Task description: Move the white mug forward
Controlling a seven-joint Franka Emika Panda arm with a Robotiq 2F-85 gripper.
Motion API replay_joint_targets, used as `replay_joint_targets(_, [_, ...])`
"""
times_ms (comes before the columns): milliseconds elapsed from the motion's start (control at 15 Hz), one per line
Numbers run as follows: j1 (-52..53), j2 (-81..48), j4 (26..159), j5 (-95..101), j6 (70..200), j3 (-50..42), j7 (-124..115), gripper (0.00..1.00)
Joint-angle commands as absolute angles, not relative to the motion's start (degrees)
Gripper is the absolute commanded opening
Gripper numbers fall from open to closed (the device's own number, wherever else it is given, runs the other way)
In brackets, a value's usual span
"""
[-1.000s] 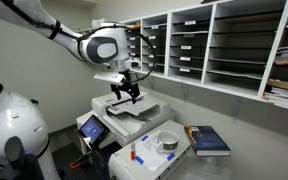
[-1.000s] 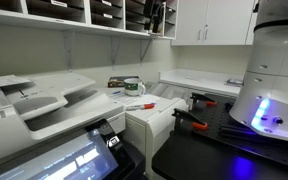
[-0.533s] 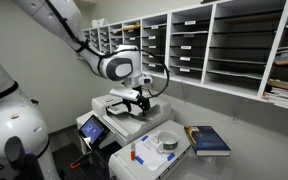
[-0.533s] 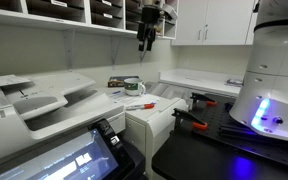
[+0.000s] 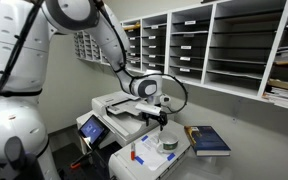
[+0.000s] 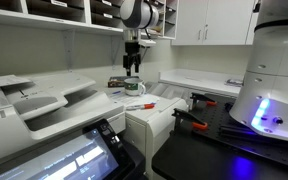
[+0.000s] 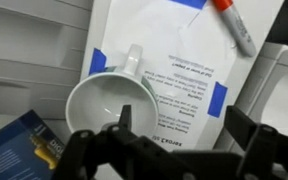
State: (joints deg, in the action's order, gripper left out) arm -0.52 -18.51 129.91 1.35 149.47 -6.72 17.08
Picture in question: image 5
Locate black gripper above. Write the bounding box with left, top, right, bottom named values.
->
left=141, top=110, right=169, bottom=132

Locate white mug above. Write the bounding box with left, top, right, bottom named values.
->
left=155, top=130, right=180, bottom=155

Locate white paper sheet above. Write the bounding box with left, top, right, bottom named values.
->
left=130, top=132, right=177, bottom=171

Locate orange Sharpie marker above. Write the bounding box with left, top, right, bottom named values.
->
left=130, top=142, right=137, bottom=162

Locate white office copier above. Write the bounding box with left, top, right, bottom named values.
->
left=76, top=90, right=162, bottom=158

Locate white storage box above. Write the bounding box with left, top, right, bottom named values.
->
left=107, top=119, right=192, bottom=180

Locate blue hardcover book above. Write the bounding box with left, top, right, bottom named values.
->
left=183, top=125, right=232, bottom=158

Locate copier touch screen panel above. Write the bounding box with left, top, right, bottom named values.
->
left=78, top=114, right=111, bottom=150

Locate large white mail sorter shelf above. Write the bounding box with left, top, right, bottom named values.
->
left=120, top=0, right=288, bottom=114

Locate yellow folder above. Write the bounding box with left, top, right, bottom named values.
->
left=122, top=23, right=141, bottom=32

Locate small white sorter shelf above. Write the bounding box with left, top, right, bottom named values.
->
left=73, top=30, right=112, bottom=67

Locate stack of papers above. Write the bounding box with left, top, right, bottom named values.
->
left=262, top=78, right=288, bottom=112

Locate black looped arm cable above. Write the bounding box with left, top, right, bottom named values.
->
left=115, top=71, right=189, bottom=116

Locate orange handled tool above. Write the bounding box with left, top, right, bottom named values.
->
left=69, top=161, right=84, bottom=170

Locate black cable on robot base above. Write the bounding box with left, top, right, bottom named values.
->
left=0, top=0, right=46, bottom=101

